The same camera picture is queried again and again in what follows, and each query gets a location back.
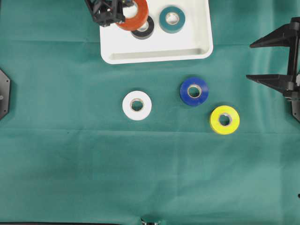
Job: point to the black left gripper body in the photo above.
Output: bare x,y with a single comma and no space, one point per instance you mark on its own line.
106,12

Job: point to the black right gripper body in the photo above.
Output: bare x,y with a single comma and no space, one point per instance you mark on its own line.
292,94

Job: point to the green tape roll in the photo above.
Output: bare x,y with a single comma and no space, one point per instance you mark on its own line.
171,19

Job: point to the black tape roll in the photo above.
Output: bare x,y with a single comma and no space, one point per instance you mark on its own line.
145,31

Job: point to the white tape roll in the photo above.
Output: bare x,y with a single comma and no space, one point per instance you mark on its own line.
137,105

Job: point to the blue tape roll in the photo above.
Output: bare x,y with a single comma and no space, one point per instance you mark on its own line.
194,91

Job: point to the green table cloth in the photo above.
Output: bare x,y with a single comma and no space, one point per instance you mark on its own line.
68,153

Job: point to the orange tape roll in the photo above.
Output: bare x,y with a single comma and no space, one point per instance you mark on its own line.
136,16

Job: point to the white plastic tray case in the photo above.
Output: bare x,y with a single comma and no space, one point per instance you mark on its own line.
193,41

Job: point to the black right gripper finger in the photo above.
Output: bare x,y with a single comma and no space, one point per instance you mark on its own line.
282,36
277,82

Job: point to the yellow tape roll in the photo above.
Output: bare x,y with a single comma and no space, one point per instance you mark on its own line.
224,120

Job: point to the metal object at bottom edge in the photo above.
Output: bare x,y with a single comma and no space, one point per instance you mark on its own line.
147,222

